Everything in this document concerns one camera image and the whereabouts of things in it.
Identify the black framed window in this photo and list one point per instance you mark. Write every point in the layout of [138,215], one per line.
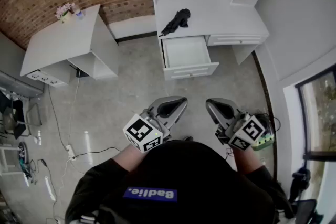
[319,112]

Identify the white power strip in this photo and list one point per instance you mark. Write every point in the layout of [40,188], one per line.
[70,152]

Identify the black office chair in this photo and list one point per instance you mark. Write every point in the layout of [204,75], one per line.
[305,211]

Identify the black umbrella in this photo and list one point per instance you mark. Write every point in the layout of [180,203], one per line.
[177,21]

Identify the person's black shirt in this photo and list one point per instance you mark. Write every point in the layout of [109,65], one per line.
[183,186]

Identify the white side cabinet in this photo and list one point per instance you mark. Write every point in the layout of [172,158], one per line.
[65,42]

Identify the white stool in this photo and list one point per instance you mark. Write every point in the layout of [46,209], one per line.
[8,160]

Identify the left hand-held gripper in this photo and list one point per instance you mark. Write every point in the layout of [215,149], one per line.
[143,132]

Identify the low white bench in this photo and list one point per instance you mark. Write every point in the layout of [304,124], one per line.
[134,27]

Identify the closed white desk drawer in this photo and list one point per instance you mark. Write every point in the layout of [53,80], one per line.
[236,40]

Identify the grey metal shelf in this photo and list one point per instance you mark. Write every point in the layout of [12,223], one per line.
[18,84]

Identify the round dark disc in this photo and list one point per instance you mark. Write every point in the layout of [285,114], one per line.
[22,150]

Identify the person's right forearm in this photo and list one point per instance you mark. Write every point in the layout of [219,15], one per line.
[245,161]

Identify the person's left forearm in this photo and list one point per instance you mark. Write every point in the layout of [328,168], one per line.
[131,158]

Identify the grey metal chair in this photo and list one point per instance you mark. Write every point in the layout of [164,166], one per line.
[18,118]

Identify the pink flowers in pot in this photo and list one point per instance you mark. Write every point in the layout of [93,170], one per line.
[63,11]

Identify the small blue glass bottle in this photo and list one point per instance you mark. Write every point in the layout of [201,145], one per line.
[79,14]

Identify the white desk with shelves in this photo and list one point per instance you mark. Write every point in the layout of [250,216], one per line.
[210,8]

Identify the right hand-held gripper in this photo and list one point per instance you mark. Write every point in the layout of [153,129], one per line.
[246,132]

